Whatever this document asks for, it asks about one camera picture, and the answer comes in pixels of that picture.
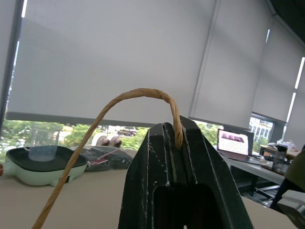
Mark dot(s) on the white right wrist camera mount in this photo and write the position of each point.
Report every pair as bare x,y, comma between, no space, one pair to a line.
294,207

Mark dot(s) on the pair of pinkish grey shoes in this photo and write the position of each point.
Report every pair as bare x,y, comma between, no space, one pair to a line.
108,140

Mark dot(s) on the wide grey roller blind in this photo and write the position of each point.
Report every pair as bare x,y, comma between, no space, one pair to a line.
109,59

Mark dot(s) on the grey roller blind by corner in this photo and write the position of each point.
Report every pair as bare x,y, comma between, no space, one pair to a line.
276,76

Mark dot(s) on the black bag with red label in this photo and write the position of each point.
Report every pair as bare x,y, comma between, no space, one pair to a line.
107,159

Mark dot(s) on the open laptop with lit screen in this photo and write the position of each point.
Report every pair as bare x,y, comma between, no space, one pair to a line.
234,145

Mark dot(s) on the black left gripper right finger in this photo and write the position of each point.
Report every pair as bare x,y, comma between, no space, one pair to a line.
214,167

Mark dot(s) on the black window frame post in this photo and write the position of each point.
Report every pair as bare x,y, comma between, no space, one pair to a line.
9,59

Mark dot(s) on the clear plastic measuring cup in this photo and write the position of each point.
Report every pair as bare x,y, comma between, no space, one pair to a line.
43,145

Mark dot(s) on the mint green electric grill pan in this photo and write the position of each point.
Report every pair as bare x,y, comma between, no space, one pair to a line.
35,173

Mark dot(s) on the reddish brown round object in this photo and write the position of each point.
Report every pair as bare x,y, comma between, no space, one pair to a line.
1,169

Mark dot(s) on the narrow grey roller blind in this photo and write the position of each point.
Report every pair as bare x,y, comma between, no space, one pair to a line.
228,71

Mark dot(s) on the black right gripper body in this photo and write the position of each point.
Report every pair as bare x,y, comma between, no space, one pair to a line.
282,194

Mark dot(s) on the grey office desk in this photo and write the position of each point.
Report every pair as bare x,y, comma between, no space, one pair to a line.
259,174

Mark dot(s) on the dark tumbler on desk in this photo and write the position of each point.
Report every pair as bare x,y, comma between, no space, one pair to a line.
279,156

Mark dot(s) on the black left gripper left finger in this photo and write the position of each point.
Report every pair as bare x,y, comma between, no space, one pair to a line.
138,181

